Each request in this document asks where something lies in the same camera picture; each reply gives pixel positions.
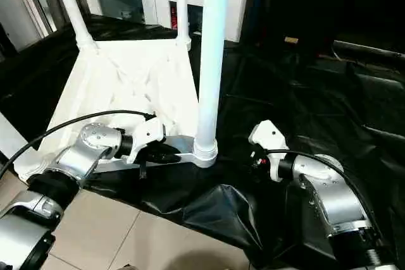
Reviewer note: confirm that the black table mat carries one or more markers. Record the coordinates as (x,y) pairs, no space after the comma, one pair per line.
(304,93)

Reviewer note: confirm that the small yellow label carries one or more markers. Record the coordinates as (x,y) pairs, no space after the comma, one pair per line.
(291,40)

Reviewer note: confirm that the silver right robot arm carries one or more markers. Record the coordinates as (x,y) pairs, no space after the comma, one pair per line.
(329,194)

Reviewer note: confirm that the white plastic table top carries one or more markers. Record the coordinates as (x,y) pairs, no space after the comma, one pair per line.
(120,80)

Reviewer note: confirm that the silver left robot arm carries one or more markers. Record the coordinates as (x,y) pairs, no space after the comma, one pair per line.
(69,169)

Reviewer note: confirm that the red bottle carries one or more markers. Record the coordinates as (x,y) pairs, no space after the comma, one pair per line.
(173,17)

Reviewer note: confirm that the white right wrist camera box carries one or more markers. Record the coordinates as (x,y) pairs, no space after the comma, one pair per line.
(269,140)

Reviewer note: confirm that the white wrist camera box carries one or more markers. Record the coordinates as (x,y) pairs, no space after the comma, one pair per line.
(145,132)
(269,140)

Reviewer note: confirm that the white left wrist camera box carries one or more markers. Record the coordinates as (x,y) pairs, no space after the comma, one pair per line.
(145,132)

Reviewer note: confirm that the silver metal rod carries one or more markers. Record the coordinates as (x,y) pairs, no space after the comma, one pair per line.
(370,47)

